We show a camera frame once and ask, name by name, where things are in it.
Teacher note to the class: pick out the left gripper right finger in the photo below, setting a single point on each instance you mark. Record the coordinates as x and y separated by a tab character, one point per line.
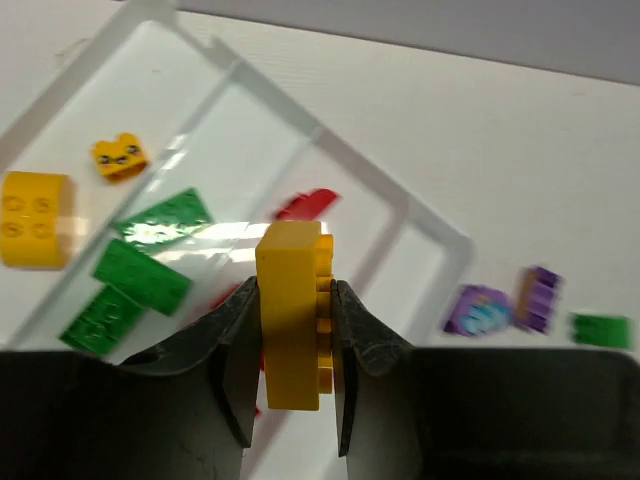
408	412

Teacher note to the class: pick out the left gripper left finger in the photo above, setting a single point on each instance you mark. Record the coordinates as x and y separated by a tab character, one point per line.
181	409

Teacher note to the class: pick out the green 2x4 lego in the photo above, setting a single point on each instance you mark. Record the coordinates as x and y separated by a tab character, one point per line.
141	278

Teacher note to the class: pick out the yellow 2x4 lego brick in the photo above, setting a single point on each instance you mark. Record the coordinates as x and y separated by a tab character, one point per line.
294	275

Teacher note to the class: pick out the green bush lego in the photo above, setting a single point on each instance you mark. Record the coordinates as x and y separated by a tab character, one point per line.
602	330

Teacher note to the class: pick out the red sloped lego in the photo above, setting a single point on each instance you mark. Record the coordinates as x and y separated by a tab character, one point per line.
306	206

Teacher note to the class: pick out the large yellow rounded lego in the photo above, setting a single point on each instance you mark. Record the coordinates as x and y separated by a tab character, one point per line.
37	220

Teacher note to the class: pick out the small yellow smiley lego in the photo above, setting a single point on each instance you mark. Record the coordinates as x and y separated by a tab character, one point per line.
120	159

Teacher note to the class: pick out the red small lego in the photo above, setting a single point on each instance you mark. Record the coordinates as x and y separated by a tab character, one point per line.
224	296

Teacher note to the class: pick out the green square lego in tray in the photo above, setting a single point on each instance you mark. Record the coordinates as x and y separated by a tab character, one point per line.
103	323

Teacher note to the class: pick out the purple round flower lego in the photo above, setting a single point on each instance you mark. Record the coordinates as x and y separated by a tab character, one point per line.
478	311

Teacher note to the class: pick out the purple lego brick right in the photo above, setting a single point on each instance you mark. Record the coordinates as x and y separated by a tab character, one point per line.
535	304

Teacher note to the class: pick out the white divided sorting tray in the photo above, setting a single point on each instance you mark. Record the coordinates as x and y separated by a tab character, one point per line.
209	120

